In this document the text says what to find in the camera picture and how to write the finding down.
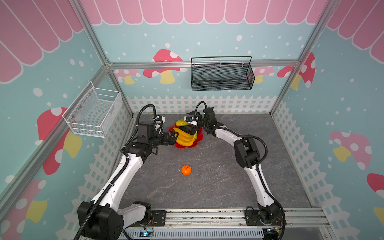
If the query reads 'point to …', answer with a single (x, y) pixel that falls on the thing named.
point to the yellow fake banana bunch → (185, 139)
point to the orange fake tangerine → (186, 170)
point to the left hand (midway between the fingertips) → (170, 136)
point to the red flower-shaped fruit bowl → (200, 136)
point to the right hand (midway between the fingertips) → (187, 116)
